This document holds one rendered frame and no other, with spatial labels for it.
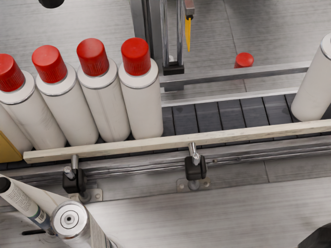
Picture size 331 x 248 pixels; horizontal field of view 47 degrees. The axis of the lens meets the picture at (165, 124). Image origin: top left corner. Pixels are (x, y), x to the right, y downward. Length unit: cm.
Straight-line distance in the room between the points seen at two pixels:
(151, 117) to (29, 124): 17
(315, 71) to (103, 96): 29
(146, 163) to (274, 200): 20
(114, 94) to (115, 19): 36
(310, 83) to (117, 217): 34
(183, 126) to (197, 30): 26
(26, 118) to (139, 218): 21
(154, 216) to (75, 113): 19
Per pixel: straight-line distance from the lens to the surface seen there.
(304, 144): 64
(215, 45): 79
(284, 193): 60
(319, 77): 56
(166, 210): 57
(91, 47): 46
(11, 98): 50
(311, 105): 61
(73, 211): 39
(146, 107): 51
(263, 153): 64
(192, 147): 57
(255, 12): 87
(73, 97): 51
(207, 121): 63
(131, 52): 45
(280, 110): 66
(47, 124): 56
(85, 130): 58
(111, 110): 53
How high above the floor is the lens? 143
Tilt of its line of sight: 61 degrees down
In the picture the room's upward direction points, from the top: 4 degrees counter-clockwise
